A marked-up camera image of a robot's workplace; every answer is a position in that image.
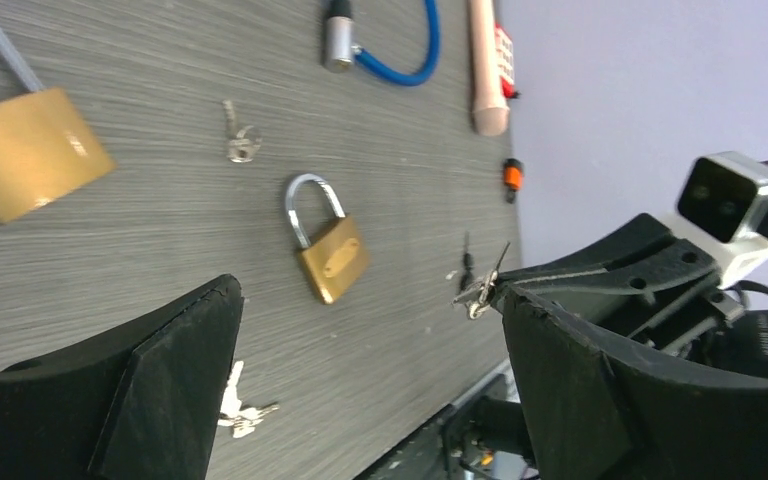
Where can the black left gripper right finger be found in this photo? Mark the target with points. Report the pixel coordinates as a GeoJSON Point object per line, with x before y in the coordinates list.
{"type": "Point", "coordinates": [600, 406]}

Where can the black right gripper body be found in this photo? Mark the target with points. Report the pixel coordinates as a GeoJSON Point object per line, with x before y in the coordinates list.
{"type": "Point", "coordinates": [673, 320]}

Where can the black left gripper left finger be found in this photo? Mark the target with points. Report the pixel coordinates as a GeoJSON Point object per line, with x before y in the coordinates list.
{"type": "Point", "coordinates": [138, 401]}

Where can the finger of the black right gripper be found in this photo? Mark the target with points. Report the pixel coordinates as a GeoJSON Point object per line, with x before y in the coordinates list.
{"type": "Point", "coordinates": [643, 240]}
{"type": "Point", "coordinates": [589, 293]}

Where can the silver key bunch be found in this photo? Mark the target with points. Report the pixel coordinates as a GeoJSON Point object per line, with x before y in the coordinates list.
{"type": "Point", "coordinates": [475, 297]}

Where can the brass padlock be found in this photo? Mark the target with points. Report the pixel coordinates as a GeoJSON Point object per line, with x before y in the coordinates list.
{"type": "Point", "coordinates": [47, 150]}
{"type": "Point", "coordinates": [338, 257]}

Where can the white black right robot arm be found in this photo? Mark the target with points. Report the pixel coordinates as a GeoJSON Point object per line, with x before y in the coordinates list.
{"type": "Point", "coordinates": [743, 348]}

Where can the black headed key bunch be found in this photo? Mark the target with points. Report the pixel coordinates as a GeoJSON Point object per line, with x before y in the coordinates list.
{"type": "Point", "coordinates": [467, 262]}

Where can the silver keys with white tag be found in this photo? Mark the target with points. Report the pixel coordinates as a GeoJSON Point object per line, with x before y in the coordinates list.
{"type": "Point", "coordinates": [240, 418]}

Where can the small orange padlock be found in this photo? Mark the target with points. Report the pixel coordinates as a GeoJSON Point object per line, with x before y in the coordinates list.
{"type": "Point", "coordinates": [513, 175]}

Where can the beige wooden rolling pin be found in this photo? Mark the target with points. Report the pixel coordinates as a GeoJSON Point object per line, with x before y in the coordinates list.
{"type": "Point", "coordinates": [490, 111]}

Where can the red block with holes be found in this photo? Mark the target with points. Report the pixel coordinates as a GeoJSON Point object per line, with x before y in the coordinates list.
{"type": "Point", "coordinates": [505, 62]}

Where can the blue cable lock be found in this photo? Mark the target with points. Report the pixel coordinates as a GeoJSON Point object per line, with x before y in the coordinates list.
{"type": "Point", "coordinates": [403, 53]}

